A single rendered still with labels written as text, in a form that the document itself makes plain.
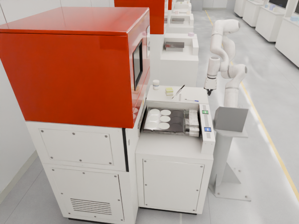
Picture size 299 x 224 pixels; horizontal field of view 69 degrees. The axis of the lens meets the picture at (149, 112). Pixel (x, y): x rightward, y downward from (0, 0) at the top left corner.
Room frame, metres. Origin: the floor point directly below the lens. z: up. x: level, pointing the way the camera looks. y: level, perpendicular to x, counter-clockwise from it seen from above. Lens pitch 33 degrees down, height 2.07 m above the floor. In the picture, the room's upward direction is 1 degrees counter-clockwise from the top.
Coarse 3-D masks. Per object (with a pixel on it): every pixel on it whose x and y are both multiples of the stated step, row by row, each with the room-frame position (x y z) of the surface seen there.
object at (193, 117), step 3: (189, 114) 1.75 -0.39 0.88; (192, 114) 1.75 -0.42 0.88; (195, 114) 1.75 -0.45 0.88; (189, 117) 1.69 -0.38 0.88; (192, 117) 1.69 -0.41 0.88; (195, 117) 1.69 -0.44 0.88; (189, 120) 1.64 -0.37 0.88; (192, 120) 1.64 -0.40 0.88; (195, 120) 1.64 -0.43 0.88; (189, 123) 1.61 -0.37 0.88; (189, 126) 1.57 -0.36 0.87; (189, 132) 1.50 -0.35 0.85; (192, 135) 1.45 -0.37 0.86; (195, 135) 1.45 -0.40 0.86; (198, 135) 1.45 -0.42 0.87
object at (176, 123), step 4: (152, 108) 1.83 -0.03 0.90; (156, 108) 1.83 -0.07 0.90; (160, 108) 1.83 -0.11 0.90; (148, 112) 1.76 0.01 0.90; (160, 112) 1.75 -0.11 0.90; (172, 112) 1.75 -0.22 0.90; (176, 112) 1.75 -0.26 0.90; (180, 112) 1.75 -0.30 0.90; (148, 116) 1.69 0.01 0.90; (160, 116) 1.69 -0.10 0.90; (172, 116) 1.68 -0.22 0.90; (176, 116) 1.68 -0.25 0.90; (180, 116) 1.68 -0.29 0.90; (148, 120) 1.62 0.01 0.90; (160, 120) 1.62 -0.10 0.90; (172, 120) 1.62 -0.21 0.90; (176, 120) 1.62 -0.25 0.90; (180, 120) 1.62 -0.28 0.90; (172, 124) 1.56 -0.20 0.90; (176, 124) 1.56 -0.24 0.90; (180, 124) 1.56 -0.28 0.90; (144, 128) 1.50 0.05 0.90; (148, 128) 1.50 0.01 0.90; (152, 128) 1.50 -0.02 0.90; (156, 128) 1.50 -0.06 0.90; (160, 128) 1.50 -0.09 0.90; (168, 128) 1.50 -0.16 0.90; (172, 128) 1.50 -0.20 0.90; (176, 128) 1.50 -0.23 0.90; (180, 128) 1.50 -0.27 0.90
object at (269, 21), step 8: (272, 0) 8.28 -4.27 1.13; (280, 0) 7.60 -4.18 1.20; (288, 0) 7.03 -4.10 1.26; (264, 8) 8.15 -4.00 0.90; (272, 8) 7.76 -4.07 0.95; (280, 8) 7.43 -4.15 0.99; (288, 8) 6.94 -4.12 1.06; (264, 16) 8.03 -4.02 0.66; (272, 16) 7.33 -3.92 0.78; (280, 16) 7.04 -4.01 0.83; (288, 16) 6.93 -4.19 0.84; (256, 24) 8.67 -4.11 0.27; (264, 24) 7.83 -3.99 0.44; (272, 24) 7.14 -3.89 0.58; (280, 24) 7.03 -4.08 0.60; (264, 32) 7.63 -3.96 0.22; (272, 32) 7.05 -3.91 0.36; (272, 40) 7.04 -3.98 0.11
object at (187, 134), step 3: (147, 132) 1.54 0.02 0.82; (150, 132) 1.54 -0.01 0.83; (153, 132) 1.54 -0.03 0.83; (156, 132) 1.53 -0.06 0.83; (159, 132) 1.53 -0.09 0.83; (162, 132) 1.52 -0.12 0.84; (165, 132) 1.52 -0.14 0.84; (168, 132) 1.52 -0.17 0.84; (171, 132) 1.51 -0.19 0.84; (186, 132) 1.50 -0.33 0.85; (180, 135) 1.50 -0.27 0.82; (183, 135) 1.50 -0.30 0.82; (186, 135) 1.49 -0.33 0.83; (189, 135) 1.49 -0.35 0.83
